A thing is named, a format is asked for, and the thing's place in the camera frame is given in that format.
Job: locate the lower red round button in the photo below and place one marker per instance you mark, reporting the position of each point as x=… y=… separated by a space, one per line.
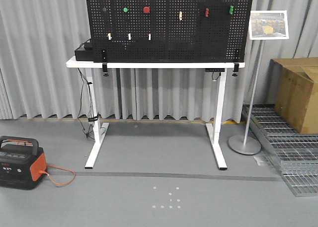
x=146 y=10

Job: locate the black box on table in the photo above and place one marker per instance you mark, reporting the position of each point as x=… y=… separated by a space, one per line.
x=85 y=51

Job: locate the left black table clamp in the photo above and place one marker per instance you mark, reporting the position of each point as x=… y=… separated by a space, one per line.
x=104 y=63

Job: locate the white height-adjustable table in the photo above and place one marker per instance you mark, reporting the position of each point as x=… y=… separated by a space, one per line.
x=213 y=129

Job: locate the metal floor grating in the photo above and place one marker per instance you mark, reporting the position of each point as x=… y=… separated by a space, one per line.
x=294 y=155

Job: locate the black perforated pegboard panel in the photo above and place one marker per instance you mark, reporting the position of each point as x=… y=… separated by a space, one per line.
x=196 y=38

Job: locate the black table clamp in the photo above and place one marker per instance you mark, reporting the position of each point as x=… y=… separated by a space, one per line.
x=236 y=64
x=104 y=63

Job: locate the grey curtain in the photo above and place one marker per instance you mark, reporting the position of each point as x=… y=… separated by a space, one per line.
x=37 y=37

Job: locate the black orange portable power station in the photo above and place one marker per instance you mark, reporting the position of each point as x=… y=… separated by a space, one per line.
x=22 y=163

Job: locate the green rotary knob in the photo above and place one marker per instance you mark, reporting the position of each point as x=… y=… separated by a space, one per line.
x=231 y=9

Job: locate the right black table clamp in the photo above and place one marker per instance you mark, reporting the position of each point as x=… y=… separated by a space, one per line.
x=236 y=64

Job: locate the brown cardboard box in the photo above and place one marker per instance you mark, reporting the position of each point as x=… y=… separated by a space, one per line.
x=297 y=96

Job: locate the silver sign stand with photo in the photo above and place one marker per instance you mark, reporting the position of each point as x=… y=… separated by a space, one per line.
x=263 y=25

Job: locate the black desk control box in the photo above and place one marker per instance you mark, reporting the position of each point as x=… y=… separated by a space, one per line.
x=219 y=71

